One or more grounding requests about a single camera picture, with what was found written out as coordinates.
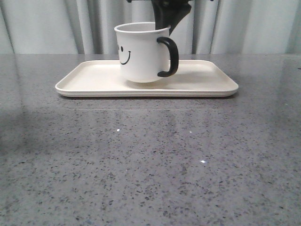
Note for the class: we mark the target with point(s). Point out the white smiley mug black handle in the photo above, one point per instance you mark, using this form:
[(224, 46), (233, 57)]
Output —
[(145, 53)]

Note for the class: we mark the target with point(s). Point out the cream rectangular plastic tray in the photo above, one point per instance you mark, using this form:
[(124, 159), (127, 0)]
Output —
[(102, 78)]

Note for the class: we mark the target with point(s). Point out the pale green pleated curtain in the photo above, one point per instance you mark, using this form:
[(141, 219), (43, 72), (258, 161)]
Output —
[(211, 27)]

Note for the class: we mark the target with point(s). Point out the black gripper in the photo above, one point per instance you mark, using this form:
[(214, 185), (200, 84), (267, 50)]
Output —
[(169, 13)]

